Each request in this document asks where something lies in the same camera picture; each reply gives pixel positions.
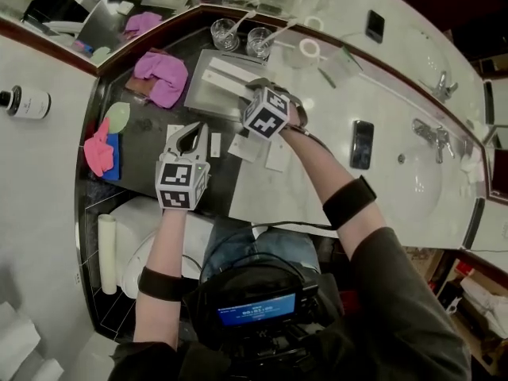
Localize white toothbrush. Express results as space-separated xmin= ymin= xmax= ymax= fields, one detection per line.
xmin=225 ymin=10 xmax=257 ymax=41
xmin=263 ymin=18 xmax=299 ymax=49

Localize clear drinking glass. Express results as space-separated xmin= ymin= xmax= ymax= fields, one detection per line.
xmin=210 ymin=17 xmax=241 ymax=52
xmin=244 ymin=26 xmax=275 ymax=60

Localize white sink basin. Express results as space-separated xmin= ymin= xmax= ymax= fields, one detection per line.
xmin=390 ymin=144 xmax=444 ymax=230

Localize cardboard box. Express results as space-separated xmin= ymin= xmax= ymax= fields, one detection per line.
xmin=404 ymin=245 xmax=446 ymax=283

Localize purple towel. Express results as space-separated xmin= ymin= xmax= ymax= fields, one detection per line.
xmin=132 ymin=50 xmax=190 ymax=110

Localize black cable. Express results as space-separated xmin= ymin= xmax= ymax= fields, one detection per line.
xmin=182 ymin=253 xmax=204 ymax=274

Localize black chest-mounted monitor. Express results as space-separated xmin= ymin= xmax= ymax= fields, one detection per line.
xmin=214 ymin=279 xmax=321 ymax=331

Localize black box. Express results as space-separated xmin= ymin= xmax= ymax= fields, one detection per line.
xmin=436 ymin=281 xmax=464 ymax=315

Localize person's blue jeans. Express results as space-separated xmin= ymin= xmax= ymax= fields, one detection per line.
xmin=203 ymin=224 xmax=321 ymax=282

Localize white tape roll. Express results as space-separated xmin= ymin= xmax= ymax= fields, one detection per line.
xmin=283 ymin=37 xmax=329 ymax=69

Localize brown cloth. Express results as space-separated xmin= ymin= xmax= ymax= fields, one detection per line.
xmin=124 ymin=76 xmax=156 ymax=95

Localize person's right forearm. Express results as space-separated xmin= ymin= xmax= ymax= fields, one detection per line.
xmin=279 ymin=122 xmax=388 ymax=262

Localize pink cloth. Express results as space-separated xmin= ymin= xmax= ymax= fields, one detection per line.
xmin=83 ymin=117 xmax=117 ymax=179

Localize black forearm band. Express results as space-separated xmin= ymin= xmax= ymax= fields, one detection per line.
xmin=137 ymin=265 xmax=185 ymax=302
xmin=321 ymin=174 xmax=379 ymax=231

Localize person's left forearm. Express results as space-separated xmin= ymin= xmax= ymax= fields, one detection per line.
xmin=133 ymin=208 xmax=190 ymax=351

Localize white crumpled tissue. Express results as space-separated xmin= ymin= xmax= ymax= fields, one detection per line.
xmin=460 ymin=154 xmax=486 ymax=187

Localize blue cloth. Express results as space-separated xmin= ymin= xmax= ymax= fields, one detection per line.
xmin=100 ymin=133 xmax=121 ymax=183

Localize printed card with green edge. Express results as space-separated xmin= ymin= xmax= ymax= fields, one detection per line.
xmin=325 ymin=45 xmax=364 ymax=79

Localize green pen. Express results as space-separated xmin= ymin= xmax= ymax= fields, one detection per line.
xmin=317 ymin=67 xmax=337 ymax=90

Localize large wall mirror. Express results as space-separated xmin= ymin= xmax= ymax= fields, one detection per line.
xmin=191 ymin=0 xmax=508 ymax=151

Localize cream paper roll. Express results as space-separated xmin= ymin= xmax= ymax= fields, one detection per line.
xmin=97 ymin=213 xmax=119 ymax=295

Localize white bottle with black cap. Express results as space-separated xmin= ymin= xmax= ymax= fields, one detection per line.
xmin=0 ymin=84 xmax=52 ymax=121

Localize chrome faucet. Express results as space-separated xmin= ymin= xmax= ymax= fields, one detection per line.
xmin=411 ymin=117 xmax=457 ymax=164

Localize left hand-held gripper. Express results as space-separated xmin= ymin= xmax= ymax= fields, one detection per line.
xmin=155 ymin=121 xmax=212 ymax=212

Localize white plastic bag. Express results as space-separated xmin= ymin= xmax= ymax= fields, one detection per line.
xmin=460 ymin=275 xmax=508 ymax=339

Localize person's dark jacket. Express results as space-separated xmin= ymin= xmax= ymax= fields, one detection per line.
xmin=106 ymin=225 xmax=474 ymax=381

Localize clear acrylic tray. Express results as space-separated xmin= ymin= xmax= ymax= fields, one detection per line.
xmin=183 ymin=48 xmax=275 ymax=121

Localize white toilet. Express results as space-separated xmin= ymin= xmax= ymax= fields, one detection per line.
xmin=108 ymin=195 xmax=217 ymax=299

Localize black smartphone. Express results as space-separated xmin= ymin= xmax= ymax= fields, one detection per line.
xmin=348 ymin=118 xmax=375 ymax=171

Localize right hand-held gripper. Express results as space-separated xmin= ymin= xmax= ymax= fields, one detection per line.
xmin=241 ymin=77 xmax=309 ymax=140

